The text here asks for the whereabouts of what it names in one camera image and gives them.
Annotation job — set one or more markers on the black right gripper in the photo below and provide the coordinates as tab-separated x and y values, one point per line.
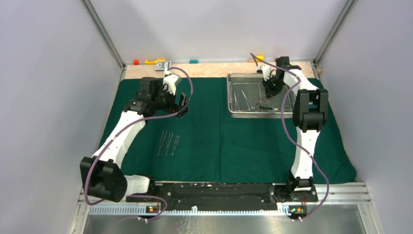
269	92

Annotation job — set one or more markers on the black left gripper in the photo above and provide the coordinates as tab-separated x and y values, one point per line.
173	107

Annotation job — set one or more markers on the metal mesh instrument tray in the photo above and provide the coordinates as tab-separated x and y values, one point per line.
251	84

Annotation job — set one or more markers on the steel tweezers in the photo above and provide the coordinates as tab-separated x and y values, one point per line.
175	145
162	140
169	142

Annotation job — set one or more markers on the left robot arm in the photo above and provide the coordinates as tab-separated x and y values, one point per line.
101	173

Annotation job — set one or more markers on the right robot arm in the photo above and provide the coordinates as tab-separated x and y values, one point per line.
309	115

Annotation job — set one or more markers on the surgical scissors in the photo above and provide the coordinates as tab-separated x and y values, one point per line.
268	108

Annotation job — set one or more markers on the yellow wooden block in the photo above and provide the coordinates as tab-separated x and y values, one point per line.
260	57

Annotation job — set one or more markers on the teal block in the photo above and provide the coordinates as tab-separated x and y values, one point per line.
193	61

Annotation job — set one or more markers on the playing card box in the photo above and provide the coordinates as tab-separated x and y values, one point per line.
162	65

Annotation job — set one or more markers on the yellow toy piece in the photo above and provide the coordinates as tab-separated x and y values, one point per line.
152	62

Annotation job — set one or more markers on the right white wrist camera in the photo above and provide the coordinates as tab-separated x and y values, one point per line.
266	71

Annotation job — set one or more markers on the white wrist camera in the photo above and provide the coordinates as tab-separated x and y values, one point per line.
266	71
170	82

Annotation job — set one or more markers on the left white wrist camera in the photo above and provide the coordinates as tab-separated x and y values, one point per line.
170	82

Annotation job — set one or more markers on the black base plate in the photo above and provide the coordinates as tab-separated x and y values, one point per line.
213	204

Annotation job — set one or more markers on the aluminium frame rail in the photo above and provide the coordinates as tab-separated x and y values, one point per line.
347	193

